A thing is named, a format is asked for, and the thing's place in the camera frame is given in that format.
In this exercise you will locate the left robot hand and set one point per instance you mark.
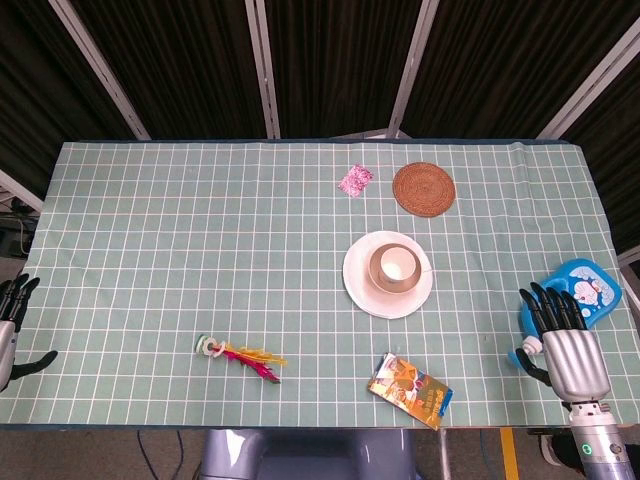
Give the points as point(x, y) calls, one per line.
point(10, 310)

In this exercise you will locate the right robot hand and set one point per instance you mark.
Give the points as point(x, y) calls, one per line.
point(570, 350)

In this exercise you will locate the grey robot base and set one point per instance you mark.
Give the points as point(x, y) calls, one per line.
point(305, 455)

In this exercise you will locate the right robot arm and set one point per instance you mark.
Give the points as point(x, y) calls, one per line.
point(597, 440)

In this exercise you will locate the paper cup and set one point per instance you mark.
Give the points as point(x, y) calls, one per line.
point(395, 270)

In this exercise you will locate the blue cartoon bottle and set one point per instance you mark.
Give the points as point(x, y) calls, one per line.
point(585, 295)

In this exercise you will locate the orange snack packet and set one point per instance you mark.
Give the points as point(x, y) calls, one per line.
point(412, 390)

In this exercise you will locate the green grid tablecloth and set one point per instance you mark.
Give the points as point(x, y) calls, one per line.
point(200, 260)

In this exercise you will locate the white round plate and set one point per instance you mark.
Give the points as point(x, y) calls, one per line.
point(387, 274)

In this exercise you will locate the brown woven round coaster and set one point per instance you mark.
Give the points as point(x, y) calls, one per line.
point(424, 189)

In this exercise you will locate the feather shuttlecock toy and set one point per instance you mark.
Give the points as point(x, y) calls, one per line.
point(240, 356)

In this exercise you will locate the pink glitter packet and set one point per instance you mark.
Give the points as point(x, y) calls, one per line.
point(355, 181)

